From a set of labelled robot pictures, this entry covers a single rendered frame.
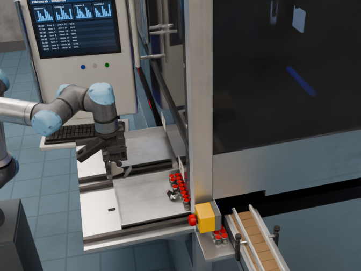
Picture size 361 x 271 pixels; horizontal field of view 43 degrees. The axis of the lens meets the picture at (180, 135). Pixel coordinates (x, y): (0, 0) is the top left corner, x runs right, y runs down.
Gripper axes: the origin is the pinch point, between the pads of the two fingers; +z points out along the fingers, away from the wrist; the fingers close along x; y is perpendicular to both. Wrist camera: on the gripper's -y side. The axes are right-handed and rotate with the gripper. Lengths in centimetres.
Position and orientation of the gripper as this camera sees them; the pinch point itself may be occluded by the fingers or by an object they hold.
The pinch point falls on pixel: (108, 177)
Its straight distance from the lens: 161.7
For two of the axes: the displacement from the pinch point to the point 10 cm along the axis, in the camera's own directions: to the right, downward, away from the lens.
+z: 0.4, 8.2, 5.7
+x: -2.3, -5.5, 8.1
